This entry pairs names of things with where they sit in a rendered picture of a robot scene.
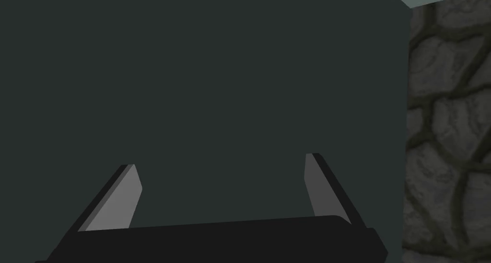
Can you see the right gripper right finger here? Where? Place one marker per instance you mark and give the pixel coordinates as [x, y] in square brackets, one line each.
[326, 194]

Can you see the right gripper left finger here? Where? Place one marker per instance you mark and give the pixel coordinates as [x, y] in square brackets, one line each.
[117, 201]

